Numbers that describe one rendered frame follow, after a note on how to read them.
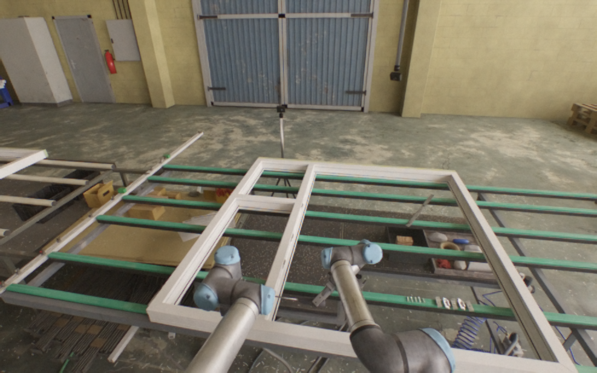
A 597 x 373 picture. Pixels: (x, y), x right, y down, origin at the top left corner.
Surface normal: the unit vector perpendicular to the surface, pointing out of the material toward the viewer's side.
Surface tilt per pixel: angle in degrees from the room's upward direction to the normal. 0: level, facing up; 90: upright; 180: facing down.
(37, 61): 90
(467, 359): 0
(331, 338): 0
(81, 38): 90
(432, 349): 25
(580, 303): 0
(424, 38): 90
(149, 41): 90
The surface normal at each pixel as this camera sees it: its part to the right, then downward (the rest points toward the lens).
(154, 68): -0.16, 0.48
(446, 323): 0.00, -0.87
